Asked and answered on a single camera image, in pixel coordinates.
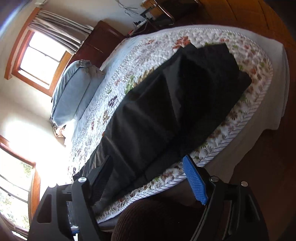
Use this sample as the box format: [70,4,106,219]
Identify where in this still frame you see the lower blue-grey pillow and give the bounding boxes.
[71,65,104,121]

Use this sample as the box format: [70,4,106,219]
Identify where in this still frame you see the floral quilted bedspread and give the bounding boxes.
[69,26,273,222]

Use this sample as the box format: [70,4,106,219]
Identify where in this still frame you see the hanging wall cables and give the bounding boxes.
[114,0,139,17]

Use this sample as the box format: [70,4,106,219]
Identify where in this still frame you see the blue-grey pillow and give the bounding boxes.
[51,60,91,127]
[71,65,104,121]

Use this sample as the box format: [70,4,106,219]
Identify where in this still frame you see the grey striped curtain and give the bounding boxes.
[29,9,94,55]

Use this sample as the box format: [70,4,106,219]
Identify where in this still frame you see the upper blue-grey pillow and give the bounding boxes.
[51,60,91,127]

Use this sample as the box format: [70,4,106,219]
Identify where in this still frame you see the black pants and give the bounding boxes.
[78,44,252,214]

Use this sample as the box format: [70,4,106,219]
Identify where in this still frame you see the wooden framed window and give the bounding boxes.
[4,8,72,96]
[1,137,41,240]

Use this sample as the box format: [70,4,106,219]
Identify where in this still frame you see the pile of clothes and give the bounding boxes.
[53,124,66,138]

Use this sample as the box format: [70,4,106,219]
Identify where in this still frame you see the dark wooden headboard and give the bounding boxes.
[67,21,125,68]

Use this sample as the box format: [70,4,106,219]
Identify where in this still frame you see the white bed sheet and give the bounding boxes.
[97,24,291,183]

